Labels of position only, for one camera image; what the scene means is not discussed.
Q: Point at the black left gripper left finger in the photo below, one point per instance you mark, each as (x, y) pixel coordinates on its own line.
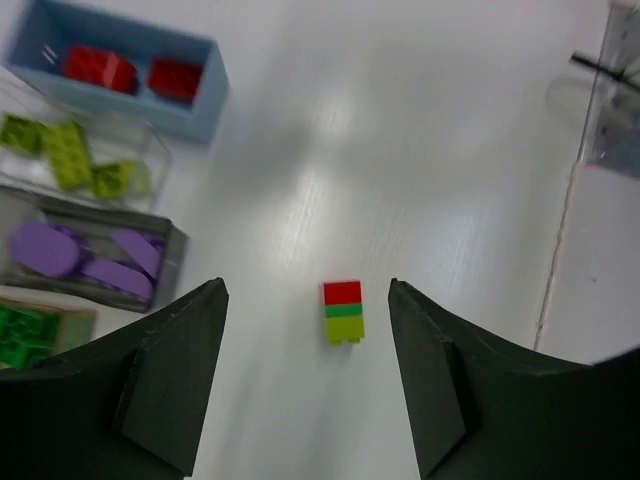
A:
(128, 405)

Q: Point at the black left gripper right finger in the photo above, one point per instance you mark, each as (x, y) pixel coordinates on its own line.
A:
(482, 407)

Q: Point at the green square lego brick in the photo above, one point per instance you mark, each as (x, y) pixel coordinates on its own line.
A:
(27, 336)

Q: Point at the purple rounded block with studs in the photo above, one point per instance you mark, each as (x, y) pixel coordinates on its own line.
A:
(140, 249)

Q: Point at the red green lego stack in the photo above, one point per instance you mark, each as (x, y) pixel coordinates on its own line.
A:
(343, 311)

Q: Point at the purple rounded lego brick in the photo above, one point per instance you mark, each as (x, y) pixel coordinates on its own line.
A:
(45, 249)

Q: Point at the lime long lego brick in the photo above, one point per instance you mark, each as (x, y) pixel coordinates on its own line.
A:
(68, 154)

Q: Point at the red rounded lego brick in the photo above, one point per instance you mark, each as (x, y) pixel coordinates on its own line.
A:
(100, 67)

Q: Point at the orange translucent bin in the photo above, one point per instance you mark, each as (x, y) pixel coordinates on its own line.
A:
(75, 328)

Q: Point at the grey translucent bin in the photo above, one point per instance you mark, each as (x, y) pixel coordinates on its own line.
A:
(92, 228)

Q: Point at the clear plastic bin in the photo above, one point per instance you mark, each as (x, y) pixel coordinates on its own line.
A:
(107, 159)

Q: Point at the blue plastic bin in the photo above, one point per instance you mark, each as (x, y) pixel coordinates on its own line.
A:
(45, 30)

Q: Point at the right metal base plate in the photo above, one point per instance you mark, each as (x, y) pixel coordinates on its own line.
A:
(610, 137)

